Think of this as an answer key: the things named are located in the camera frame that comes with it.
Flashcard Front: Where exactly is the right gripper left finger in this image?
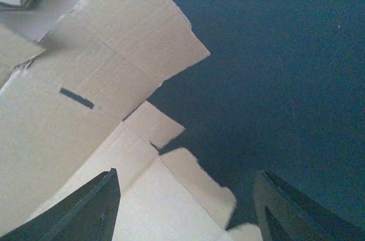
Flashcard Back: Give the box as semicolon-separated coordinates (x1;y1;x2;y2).
1;168;119;240

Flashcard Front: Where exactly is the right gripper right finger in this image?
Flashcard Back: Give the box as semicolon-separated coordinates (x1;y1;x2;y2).
253;170;364;240

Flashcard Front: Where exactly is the cardboard box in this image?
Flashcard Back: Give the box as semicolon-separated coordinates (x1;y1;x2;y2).
1;0;262;240

